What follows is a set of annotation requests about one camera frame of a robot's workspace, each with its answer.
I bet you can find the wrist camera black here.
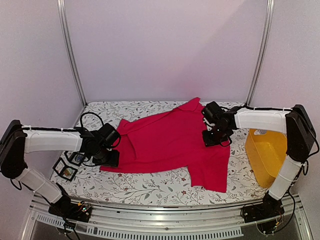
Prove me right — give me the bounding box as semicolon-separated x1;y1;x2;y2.
201;101;225;124
97;123;121;149

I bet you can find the left aluminium frame post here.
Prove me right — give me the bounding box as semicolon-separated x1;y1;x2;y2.
56;0;88;107

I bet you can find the brooch box with blue brooch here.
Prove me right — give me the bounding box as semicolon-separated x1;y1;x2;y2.
63;151;86;167

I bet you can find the brooch box with orange brooch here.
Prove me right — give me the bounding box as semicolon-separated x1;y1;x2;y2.
52;157;78;182

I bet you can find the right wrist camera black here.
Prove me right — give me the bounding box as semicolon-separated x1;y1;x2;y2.
201;101;225;124

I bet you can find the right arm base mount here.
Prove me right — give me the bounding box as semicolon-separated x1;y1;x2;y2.
240;200;285;223

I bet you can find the yellow plastic basket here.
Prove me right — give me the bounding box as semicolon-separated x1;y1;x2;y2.
245;128;287;189

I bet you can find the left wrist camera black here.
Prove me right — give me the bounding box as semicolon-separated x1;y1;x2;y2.
97;123;121;149

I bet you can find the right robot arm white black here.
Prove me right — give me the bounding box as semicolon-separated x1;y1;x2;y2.
201;101;318;218

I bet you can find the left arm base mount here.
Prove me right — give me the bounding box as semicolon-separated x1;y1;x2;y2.
48;199;93;223

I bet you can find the aluminium frame post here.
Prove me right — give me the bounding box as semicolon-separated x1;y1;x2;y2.
245;0;275;106
56;0;88;107

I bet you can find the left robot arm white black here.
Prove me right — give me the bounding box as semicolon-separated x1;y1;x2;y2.
0;119;121;217

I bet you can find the left black looped cable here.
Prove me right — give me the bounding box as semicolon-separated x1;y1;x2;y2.
79;111;106;133

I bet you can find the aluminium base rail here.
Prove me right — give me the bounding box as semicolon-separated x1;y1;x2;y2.
21;195;315;240

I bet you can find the right aluminium frame post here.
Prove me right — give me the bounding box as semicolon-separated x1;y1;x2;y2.
245;0;275;106

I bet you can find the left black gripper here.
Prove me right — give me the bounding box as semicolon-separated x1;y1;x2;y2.
92;146;120;168

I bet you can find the floral patterned table mat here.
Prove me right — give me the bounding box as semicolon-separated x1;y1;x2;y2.
50;101;266;207

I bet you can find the red polo shirt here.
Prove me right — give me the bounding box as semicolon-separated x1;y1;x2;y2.
100;97;231;193

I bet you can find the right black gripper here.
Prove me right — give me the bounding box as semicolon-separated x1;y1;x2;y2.
201;124;230;147

